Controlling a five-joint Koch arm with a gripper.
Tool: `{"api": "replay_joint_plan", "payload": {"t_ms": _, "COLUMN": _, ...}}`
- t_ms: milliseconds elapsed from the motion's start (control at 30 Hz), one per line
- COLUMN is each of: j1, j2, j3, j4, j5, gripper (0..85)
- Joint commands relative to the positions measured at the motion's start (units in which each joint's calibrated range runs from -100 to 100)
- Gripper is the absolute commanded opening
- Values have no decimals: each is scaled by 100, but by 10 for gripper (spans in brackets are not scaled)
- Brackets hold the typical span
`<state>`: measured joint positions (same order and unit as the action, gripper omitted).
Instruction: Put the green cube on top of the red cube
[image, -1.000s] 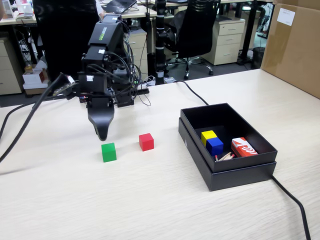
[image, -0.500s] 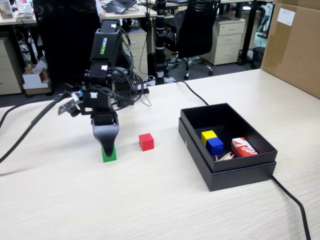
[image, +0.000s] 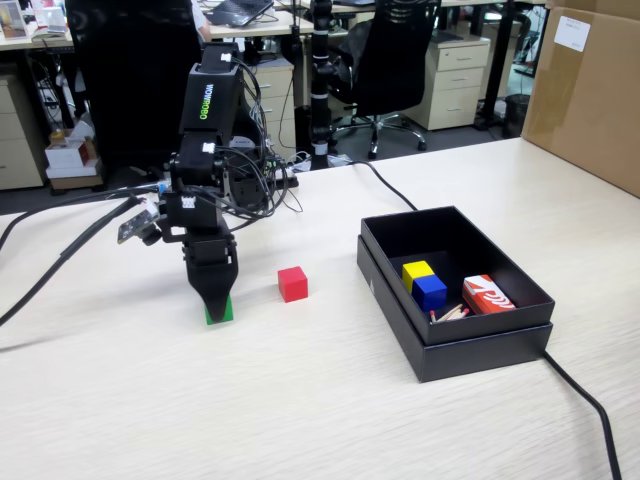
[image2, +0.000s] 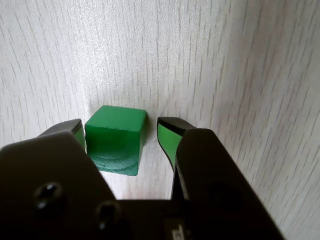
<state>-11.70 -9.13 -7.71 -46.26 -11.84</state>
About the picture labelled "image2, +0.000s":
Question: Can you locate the green wooden cube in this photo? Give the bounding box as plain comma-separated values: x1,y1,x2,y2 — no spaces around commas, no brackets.
84,105,147,177

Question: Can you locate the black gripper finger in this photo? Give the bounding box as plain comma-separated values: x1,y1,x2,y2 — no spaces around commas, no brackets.
0,118,132,240
156,116,286,240

